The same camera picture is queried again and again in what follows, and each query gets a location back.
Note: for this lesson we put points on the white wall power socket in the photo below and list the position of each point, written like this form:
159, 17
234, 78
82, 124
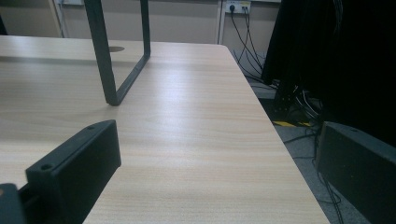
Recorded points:
238, 6

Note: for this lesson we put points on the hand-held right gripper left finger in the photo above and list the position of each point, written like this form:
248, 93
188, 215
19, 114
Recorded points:
77, 161

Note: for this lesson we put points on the black metal shelf riser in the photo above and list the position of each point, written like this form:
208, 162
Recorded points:
100, 49

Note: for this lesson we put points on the black curtain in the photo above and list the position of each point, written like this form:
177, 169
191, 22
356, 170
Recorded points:
342, 56

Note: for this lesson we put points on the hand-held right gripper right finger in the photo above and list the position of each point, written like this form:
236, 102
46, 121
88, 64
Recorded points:
361, 168

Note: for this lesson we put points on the black stand base striped tape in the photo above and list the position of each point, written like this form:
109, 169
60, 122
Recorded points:
285, 105

